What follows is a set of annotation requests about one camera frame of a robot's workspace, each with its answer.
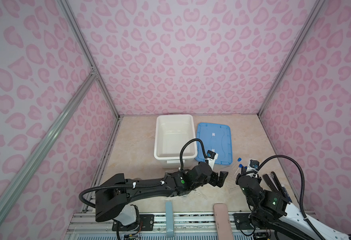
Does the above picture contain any white plastic bin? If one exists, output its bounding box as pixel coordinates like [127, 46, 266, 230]
[154, 115, 195, 169]

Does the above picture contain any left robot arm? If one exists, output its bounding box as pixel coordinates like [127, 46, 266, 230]
[95, 162, 228, 223]

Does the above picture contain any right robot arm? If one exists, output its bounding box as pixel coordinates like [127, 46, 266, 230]
[235, 173, 351, 240]

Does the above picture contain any blue plastic lid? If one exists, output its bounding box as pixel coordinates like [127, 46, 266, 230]
[196, 123, 232, 166]

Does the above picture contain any pink clamp bar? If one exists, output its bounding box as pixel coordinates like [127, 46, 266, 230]
[213, 203, 234, 240]

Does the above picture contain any light blue clamp bar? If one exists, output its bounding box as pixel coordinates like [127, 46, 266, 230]
[165, 201, 175, 238]

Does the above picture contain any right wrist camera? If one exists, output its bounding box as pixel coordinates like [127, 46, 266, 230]
[246, 160, 259, 178]

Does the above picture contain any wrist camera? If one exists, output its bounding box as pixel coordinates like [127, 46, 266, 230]
[246, 160, 259, 178]
[205, 150, 218, 169]

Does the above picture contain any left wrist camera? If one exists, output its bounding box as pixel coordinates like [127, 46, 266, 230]
[205, 150, 218, 169]

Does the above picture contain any aluminium mounting rail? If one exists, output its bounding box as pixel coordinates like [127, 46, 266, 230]
[64, 209, 314, 240]

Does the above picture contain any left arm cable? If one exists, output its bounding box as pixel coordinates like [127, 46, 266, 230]
[79, 138, 209, 209]

